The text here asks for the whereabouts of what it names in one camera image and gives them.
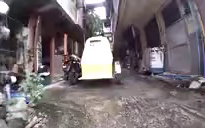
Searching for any dark motorcycle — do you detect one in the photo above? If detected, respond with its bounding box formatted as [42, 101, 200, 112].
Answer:
[62, 54, 83, 86]

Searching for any pile of clutter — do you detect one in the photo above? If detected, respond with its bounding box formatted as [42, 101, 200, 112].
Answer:
[0, 68, 31, 128]

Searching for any green plant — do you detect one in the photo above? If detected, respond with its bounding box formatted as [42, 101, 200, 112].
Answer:
[21, 71, 46, 104]

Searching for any grey wet dirt alley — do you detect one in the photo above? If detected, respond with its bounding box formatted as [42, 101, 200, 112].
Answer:
[24, 69, 205, 128]

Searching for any white and blue box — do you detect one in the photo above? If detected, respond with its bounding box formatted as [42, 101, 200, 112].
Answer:
[149, 46, 165, 75]

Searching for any building with red pillars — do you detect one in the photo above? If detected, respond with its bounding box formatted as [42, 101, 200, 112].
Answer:
[0, 0, 88, 98]

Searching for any pale stone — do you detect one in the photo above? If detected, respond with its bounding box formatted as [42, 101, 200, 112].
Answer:
[188, 79, 202, 90]

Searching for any tree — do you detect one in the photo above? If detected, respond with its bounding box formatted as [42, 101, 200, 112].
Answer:
[85, 8, 105, 39]

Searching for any grey concrete building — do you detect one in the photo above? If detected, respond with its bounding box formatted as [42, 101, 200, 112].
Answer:
[112, 0, 205, 79]

